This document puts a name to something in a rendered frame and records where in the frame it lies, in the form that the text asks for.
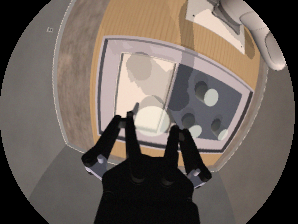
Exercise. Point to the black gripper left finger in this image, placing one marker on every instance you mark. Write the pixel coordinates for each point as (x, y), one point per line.
(95, 159)

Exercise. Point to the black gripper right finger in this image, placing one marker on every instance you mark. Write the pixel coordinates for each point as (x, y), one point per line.
(195, 169)

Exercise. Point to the clear glass jar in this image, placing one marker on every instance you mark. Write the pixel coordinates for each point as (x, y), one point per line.
(152, 118)
(207, 95)
(219, 130)
(192, 125)

